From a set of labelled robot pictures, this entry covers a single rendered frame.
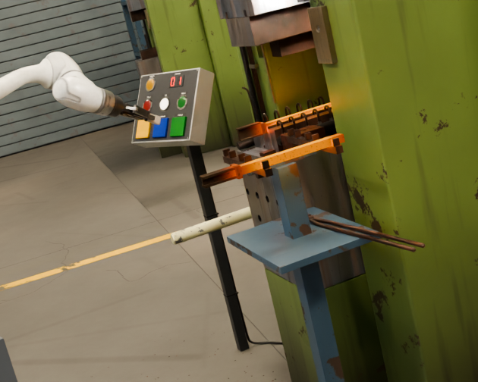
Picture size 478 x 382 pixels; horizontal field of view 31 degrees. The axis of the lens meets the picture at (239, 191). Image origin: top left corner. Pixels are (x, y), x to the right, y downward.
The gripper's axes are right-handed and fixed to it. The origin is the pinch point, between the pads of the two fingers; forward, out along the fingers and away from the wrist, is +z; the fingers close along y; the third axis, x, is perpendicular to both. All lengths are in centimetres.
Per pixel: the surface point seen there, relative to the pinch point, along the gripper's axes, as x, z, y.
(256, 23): 26, -9, 54
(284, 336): -72, 49, 34
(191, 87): 15.0, 13.1, 4.2
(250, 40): 21, -7, 51
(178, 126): 0.1, 12.4, 0.9
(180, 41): 159, 283, -320
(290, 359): -80, 53, 35
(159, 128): -0.2, 12.4, -9.8
